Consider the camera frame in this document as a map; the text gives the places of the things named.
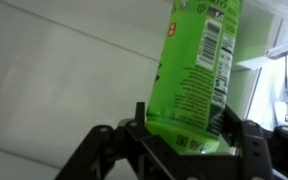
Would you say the white door shelf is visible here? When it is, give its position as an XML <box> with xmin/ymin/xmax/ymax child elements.
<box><xmin>232</xmin><ymin>0</ymin><xmax>288</xmax><ymax>73</ymax></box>

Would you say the green plastic bottle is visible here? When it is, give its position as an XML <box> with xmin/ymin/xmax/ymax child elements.
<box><xmin>144</xmin><ymin>0</ymin><xmax>244</xmax><ymax>156</ymax></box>

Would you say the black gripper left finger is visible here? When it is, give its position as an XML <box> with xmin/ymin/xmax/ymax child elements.
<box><xmin>54</xmin><ymin>101</ymin><xmax>185</xmax><ymax>180</ymax></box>

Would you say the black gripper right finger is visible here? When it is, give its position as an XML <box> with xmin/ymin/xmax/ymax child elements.
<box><xmin>217</xmin><ymin>104</ymin><xmax>288</xmax><ymax>180</ymax></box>

